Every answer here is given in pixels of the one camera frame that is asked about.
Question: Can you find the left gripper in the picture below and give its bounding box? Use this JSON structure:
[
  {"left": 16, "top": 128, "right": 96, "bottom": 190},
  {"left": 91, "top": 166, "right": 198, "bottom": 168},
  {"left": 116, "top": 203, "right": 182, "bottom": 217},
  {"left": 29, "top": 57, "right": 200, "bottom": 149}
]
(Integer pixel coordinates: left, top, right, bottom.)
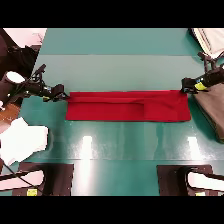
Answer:
[{"left": 49, "top": 83, "right": 70, "bottom": 103}]

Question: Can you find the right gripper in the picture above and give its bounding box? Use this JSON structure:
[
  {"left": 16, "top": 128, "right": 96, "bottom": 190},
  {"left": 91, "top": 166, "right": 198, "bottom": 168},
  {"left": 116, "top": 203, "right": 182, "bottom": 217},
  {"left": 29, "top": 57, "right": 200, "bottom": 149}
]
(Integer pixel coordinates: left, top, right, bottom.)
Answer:
[{"left": 180, "top": 76, "right": 202, "bottom": 95}]

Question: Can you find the red garment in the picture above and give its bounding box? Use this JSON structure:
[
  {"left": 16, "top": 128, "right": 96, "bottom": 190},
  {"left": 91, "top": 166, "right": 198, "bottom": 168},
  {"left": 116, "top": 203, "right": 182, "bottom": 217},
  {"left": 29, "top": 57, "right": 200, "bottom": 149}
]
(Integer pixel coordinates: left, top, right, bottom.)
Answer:
[{"left": 64, "top": 89, "right": 192, "bottom": 123}]

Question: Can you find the grey-brown garment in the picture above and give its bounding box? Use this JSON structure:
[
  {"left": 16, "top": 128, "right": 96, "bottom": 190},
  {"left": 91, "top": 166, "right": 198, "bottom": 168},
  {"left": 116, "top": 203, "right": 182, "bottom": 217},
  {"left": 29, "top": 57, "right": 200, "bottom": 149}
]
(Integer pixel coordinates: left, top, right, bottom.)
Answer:
[{"left": 192, "top": 91, "right": 224, "bottom": 145}]

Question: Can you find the black garment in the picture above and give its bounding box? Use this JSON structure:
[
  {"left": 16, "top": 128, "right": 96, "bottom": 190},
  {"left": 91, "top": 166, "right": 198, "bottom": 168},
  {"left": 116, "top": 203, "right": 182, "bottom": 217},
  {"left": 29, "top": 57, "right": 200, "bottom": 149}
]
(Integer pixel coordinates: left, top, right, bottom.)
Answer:
[{"left": 6, "top": 44, "right": 40, "bottom": 80}]

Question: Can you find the cream garment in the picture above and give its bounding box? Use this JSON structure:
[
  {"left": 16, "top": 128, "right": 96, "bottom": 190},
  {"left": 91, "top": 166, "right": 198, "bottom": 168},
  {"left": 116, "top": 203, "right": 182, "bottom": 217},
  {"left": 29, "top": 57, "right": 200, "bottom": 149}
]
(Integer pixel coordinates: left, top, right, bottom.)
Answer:
[{"left": 192, "top": 27, "right": 224, "bottom": 60}]

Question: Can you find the white garment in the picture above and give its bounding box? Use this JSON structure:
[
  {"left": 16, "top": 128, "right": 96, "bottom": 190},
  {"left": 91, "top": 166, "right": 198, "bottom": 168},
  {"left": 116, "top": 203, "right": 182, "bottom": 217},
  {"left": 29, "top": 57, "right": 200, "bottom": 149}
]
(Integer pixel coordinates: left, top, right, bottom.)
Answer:
[{"left": 0, "top": 116, "right": 50, "bottom": 167}]

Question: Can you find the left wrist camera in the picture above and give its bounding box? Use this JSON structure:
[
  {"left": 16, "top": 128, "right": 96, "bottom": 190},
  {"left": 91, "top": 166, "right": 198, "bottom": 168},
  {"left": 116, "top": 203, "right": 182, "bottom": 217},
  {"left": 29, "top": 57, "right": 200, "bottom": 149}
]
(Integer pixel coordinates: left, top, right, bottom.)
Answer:
[{"left": 30, "top": 63, "right": 48, "bottom": 85}]

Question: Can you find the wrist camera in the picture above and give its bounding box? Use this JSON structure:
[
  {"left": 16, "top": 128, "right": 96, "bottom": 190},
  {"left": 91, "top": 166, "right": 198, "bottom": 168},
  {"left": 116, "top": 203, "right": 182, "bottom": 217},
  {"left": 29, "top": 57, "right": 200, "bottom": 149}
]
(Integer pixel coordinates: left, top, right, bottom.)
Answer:
[
  {"left": 30, "top": 63, "right": 48, "bottom": 85},
  {"left": 197, "top": 51, "right": 217, "bottom": 73}
]

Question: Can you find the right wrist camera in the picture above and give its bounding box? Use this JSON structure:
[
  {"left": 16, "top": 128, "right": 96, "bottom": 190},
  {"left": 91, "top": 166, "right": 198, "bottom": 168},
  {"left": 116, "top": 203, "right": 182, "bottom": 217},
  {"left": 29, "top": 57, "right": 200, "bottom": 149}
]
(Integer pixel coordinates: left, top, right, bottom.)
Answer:
[{"left": 197, "top": 51, "right": 217, "bottom": 73}]

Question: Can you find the black cable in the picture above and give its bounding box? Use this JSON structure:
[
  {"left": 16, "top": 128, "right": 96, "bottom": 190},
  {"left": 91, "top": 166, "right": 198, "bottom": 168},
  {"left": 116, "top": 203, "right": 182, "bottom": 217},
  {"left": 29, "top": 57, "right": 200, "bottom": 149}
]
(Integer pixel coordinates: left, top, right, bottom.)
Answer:
[{"left": 0, "top": 162, "right": 45, "bottom": 195}]

